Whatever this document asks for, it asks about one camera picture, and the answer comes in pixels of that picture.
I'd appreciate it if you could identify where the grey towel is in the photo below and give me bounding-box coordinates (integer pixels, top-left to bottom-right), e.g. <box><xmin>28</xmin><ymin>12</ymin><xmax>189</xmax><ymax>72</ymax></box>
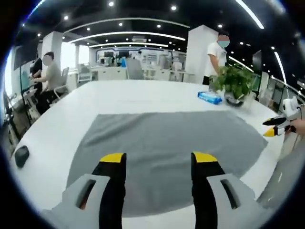
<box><xmin>65</xmin><ymin>110</ymin><xmax>269</xmax><ymax>218</ymax></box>

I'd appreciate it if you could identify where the person's right hand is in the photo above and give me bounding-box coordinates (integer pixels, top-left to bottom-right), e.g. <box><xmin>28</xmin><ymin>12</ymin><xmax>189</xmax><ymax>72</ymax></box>
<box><xmin>291</xmin><ymin>118</ymin><xmax>305</xmax><ymax>137</ymax></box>

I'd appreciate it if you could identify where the clear glass container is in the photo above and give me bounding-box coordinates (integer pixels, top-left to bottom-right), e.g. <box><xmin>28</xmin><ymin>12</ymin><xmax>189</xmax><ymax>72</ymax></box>
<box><xmin>244</xmin><ymin>92</ymin><xmax>257</xmax><ymax>108</ymax></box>

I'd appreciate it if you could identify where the green potted plant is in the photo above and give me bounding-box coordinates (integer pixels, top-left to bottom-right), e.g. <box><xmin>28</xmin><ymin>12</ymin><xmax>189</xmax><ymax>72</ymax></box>
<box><xmin>209</xmin><ymin>65</ymin><xmax>257</xmax><ymax>107</ymax></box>

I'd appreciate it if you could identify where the blue wipes packet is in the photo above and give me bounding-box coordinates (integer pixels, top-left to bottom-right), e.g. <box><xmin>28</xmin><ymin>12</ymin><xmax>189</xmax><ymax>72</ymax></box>
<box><xmin>197</xmin><ymin>90</ymin><xmax>223</xmax><ymax>105</ymax></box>

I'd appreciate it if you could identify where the black computer mouse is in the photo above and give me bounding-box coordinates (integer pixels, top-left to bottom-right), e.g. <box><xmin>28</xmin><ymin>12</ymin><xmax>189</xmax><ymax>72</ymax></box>
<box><xmin>14</xmin><ymin>145</ymin><xmax>30</xmax><ymax>168</ymax></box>

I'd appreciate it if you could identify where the white office chair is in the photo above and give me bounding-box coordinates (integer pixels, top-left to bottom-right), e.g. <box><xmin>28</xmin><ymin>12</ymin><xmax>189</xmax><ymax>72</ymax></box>
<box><xmin>77</xmin><ymin>63</ymin><xmax>92</xmax><ymax>83</ymax></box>
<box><xmin>52</xmin><ymin>67</ymin><xmax>70</xmax><ymax>102</ymax></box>

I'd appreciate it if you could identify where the teal bag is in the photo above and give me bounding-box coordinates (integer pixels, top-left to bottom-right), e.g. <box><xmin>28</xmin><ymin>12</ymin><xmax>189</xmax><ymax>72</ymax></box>
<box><xmin>20</xmin><ymin>64</ymin><xmax>31</xmax><ymax>91</ymax></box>

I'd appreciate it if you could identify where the white office desk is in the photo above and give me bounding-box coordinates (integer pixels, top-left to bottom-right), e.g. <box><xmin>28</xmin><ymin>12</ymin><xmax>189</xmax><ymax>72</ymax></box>
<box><xmin>91</xmin><ymin>66</ymin><xmax>127</xmax><ymax>81</ymax></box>

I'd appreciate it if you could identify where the grey high-back chair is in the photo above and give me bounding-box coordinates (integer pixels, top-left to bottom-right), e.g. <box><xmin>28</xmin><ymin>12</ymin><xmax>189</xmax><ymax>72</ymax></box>
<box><xmin>125</xmin><ymin>58</ymin><xmax>145</xmax><ymax>81</ymax></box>

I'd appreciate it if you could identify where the black wall screen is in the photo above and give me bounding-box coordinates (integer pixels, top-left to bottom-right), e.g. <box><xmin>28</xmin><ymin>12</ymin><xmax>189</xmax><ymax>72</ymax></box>
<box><xmin>13</xmin><ymin>45</ymin><xmax>40</xmax><ymax>70</ymax></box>

